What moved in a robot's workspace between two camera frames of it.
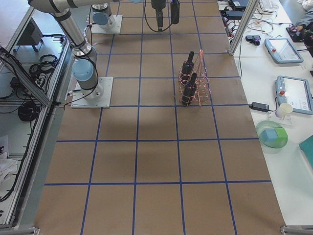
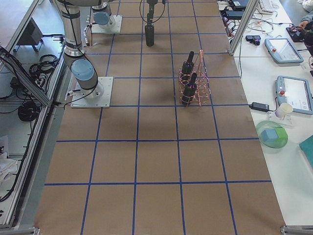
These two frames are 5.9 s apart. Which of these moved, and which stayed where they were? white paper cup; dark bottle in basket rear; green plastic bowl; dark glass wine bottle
Moved: dark glass wine bottle
Stayed: white paper cup; dark bottle in basket rear; green plastic bowl
